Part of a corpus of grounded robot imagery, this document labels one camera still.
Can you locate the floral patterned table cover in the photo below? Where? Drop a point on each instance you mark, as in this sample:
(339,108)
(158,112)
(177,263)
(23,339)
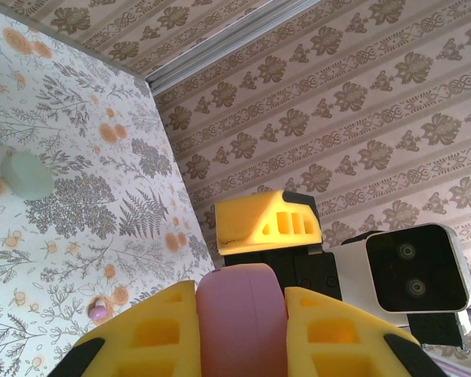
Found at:
(82,196)

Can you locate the aluminium frame post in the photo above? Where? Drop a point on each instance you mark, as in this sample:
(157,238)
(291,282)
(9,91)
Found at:
(220,47)

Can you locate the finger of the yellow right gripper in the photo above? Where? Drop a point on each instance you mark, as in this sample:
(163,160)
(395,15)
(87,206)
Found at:
(243,220)

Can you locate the mint green earbud charging case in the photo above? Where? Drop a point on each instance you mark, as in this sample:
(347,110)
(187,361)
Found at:
(25,176)

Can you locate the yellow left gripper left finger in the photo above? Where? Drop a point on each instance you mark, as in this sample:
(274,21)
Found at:
(141,345)

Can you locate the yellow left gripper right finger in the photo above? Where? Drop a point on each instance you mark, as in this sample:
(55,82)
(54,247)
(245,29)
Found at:
(337,345)

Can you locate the pink earbud charging case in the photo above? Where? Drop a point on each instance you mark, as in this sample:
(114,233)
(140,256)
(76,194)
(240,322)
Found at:
(241,322)

